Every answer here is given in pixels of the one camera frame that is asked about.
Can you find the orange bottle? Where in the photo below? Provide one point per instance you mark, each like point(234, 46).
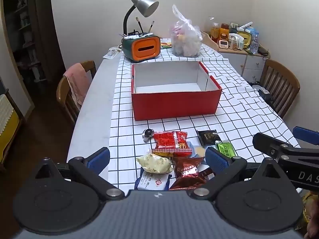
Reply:
point(215, 32)

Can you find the black device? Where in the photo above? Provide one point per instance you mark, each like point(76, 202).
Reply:
point(263, 92)

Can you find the clear plastic bag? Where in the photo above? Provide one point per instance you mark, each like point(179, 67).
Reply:
point(185, 37)

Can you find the orange green desk organizer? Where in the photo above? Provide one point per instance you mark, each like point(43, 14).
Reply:
point(145, 48)

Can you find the red snack packet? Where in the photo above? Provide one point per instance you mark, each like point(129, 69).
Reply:
point(169, 140)

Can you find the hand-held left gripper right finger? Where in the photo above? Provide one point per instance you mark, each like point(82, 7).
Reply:
point(216, 159)

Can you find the bookshelf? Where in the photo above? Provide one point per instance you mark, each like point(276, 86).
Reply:
point(22, 29)

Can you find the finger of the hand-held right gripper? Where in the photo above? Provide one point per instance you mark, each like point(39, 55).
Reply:
point(306, 134)
point(264, 142)

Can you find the dark brown snack packet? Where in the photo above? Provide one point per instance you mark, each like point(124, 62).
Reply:
point(205, 173)

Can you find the white checkered tablecloth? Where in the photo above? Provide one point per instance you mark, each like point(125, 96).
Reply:
point(249, 104)

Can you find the orange jar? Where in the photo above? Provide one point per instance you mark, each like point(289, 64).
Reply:
point(224, 32)

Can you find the pink towel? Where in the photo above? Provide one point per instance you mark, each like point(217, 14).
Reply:
point(77, 82)

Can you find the copper foil snack packet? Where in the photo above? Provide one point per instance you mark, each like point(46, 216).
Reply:
point(187, 170)

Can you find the clear plastic wrapper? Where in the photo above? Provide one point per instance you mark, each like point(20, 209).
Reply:
point(112, 53)

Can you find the dark round foil candy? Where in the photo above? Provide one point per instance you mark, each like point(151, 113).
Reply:
point(148, 133)

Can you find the white cabinet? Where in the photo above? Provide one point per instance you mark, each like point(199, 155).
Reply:
point(254, 64)

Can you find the clear water bottle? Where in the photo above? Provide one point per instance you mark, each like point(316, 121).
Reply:
point(254, 44)

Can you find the yellow green tissue box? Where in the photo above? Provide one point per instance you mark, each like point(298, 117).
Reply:
point(243, 39)

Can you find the white kitchen timer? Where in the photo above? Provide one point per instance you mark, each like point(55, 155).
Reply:
point(223, 44)

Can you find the silver desk lamp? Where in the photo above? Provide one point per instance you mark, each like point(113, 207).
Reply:
point(144, 5)

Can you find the paintbrush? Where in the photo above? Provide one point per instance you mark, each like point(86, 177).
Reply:
point(151, 26)
point(139, 25)

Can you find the black snack packet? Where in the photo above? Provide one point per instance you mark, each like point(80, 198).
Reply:
point(209, 137)

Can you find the blue white snack packet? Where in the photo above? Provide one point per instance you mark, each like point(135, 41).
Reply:
point(152, 181)

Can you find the light blue cookie packet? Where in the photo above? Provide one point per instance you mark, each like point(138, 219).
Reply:
point(198, 151)

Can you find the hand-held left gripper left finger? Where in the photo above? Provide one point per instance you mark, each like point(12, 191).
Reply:
point(98, 158)

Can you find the green snack packet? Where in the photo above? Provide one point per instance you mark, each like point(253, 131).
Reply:
point(226, 149)

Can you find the cream snack packet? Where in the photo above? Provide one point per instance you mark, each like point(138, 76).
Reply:
point(153, 165)

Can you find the wooden chair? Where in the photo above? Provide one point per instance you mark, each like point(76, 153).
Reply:
point(63, 97)
point(281, 84)

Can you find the yellow cabinet with lace cover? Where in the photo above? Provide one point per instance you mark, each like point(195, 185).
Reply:
point(7, 122)

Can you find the red cardboard box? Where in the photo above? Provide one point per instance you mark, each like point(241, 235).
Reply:
point(174, 104)

